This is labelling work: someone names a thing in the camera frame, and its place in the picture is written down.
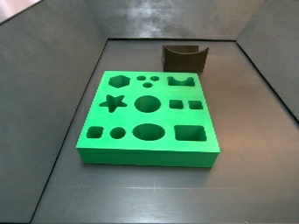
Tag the green foam shape-sorter block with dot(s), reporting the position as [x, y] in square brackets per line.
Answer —
[149, 119]

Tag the black curved fixture stand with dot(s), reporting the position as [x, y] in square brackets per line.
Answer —
[185, 58]

